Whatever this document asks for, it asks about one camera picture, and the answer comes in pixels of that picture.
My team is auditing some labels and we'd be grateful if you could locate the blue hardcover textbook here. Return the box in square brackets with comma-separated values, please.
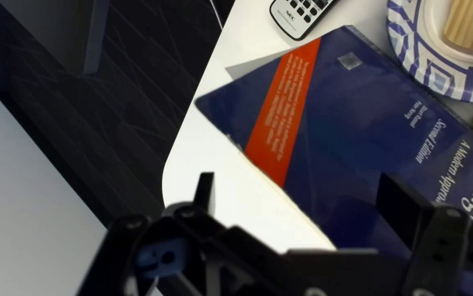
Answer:
[195, 23, 473, 296]

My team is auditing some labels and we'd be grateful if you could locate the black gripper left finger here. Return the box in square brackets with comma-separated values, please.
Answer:
[193, 172, 215, 212]

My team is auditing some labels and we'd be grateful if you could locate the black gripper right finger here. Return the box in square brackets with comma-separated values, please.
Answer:
[376, 174, 436, 248]

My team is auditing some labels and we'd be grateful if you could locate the wooden cylinder block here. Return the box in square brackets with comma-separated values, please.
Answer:
[441, 0, 473, 56]

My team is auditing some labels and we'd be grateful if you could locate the blue patterned paper bowl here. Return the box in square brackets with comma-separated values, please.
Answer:
[386, 0, 473, 103]

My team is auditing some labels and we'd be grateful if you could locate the black tv remote control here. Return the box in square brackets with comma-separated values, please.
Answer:
[269, 0, 338, 41]

